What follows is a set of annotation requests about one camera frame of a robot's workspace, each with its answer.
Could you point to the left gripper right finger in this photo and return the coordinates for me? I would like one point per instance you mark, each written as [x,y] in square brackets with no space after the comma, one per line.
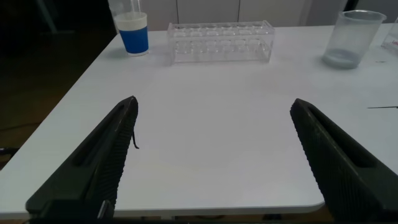
[345,177]

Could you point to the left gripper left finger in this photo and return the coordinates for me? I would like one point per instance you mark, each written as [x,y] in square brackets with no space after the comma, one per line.
[99,168]

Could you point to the test tube with blue pigment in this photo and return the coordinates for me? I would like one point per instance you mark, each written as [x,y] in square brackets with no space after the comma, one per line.
[116,7]

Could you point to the clear glass beaker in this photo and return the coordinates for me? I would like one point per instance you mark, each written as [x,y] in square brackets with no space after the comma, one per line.
[349,40]

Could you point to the clear plastic test tube rack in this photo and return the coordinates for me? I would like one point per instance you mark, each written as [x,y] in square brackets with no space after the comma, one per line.
[392,37]
[220,42]

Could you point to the blue and white paper cup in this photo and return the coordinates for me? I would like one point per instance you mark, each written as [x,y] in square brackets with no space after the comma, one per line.
[133,35]

